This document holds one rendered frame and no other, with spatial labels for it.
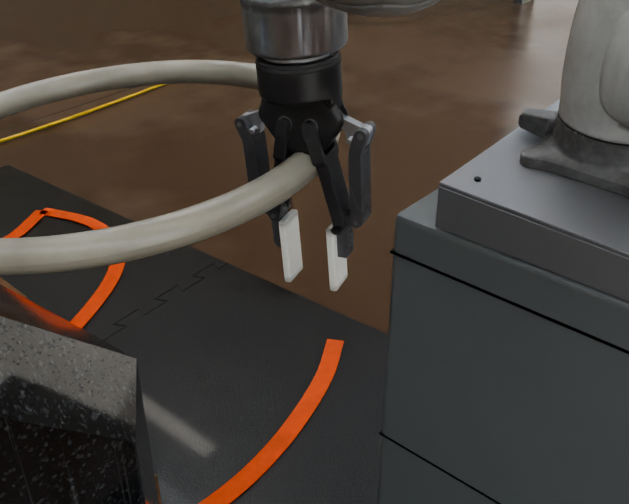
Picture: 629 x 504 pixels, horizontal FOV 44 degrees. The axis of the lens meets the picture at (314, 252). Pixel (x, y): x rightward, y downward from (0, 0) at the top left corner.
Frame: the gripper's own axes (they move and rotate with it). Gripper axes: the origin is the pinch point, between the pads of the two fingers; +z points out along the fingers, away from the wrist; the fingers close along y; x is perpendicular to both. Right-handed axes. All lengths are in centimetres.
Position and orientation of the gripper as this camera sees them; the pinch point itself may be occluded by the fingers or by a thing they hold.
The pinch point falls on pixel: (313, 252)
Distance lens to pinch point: 77.9
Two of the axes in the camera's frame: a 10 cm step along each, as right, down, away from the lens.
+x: -4.2, 4.9, -7.7
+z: 0.7, 8.6, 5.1
